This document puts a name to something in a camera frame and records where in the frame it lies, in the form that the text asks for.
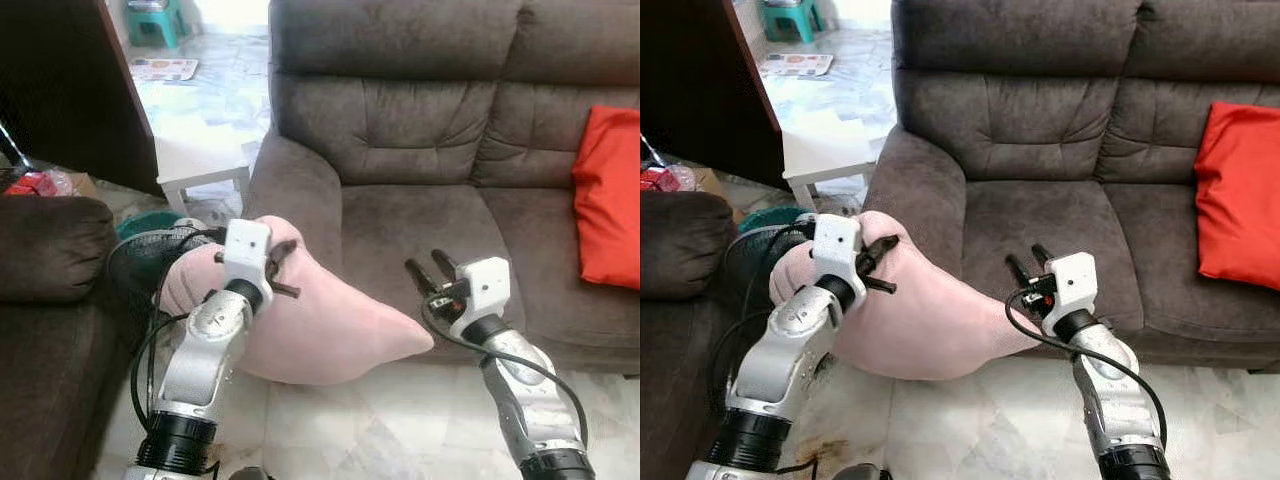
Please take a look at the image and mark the pink pillow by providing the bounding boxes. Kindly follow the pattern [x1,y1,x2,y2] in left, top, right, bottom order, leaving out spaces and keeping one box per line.
[160,215,436,386]
[768,210,1041,383]

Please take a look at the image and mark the black floor fan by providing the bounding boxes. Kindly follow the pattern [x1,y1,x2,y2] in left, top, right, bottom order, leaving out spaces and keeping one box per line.
[722,225,831,311]
[108,228,231,331]

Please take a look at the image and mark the large brown fabric sofa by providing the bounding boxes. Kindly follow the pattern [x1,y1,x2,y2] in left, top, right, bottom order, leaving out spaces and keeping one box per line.
[865,0,1280,371]
[243,0,641,376]

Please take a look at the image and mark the red pillow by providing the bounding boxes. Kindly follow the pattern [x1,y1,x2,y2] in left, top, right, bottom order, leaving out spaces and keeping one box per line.
[572,105,641,291]
[1193,100,1280,291]

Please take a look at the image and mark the small brown fabric sofa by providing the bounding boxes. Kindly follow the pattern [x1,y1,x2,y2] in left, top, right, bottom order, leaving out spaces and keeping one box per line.
[640,190,761,480]
[0,195,151,480]

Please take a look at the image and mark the colourful printed floor mat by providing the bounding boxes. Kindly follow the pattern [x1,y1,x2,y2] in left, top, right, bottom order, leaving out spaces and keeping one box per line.
[130,58,199,81]
[760,52,834,78]

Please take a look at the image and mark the white side table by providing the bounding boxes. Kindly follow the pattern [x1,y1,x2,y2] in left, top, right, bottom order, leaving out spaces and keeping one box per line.
[155,135,251,216]
[780,130,881,211]

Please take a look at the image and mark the teal plastic basin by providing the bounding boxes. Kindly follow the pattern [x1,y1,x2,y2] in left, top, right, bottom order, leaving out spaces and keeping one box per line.
[118,210,186,241]
[735,205,801,233]

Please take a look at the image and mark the green plastic stool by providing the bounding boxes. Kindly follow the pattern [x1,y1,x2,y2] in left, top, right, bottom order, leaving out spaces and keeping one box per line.
[758,0,826,44]
[125,0,186,49]

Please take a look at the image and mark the dark wooden door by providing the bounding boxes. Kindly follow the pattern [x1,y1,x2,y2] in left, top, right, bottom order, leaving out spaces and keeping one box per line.
[640,0,783,191]
[0,0,161,196]

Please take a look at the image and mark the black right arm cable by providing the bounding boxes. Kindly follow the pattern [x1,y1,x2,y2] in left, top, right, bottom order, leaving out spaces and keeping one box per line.
[1005,290,1169,446]
[420,295,589,446]

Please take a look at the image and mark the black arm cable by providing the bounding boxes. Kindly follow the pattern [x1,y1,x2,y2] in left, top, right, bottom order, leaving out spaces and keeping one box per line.
[710,225,816,421]
[1005,290,1169,446]
[420,295,589,446]
[130,225,226,431]

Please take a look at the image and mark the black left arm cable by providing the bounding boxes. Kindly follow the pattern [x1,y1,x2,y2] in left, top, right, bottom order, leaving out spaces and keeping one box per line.
[130,225,226,431]
[710,225,816,421]

